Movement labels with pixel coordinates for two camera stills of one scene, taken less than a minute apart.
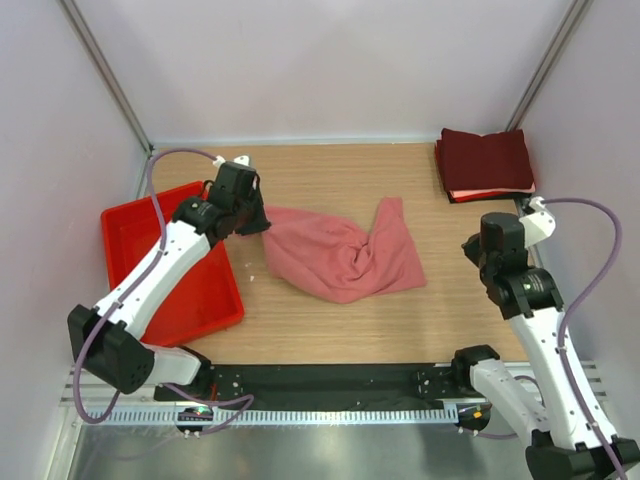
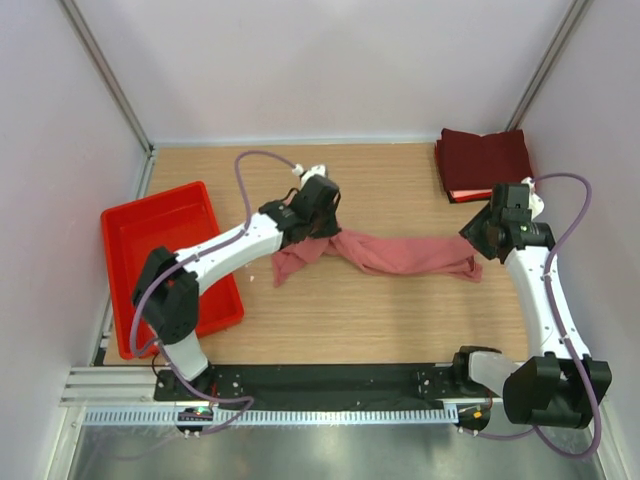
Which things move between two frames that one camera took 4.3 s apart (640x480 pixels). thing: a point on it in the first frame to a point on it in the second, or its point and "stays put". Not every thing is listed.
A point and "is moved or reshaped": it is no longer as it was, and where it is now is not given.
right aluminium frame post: [550, 58] stays put
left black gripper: [260, 223] to [332, 228]
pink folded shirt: [459, 193] stays put
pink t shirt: [340, 263] is moved or reshaped
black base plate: [327, 386] stays put
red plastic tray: [204, 297] stays put
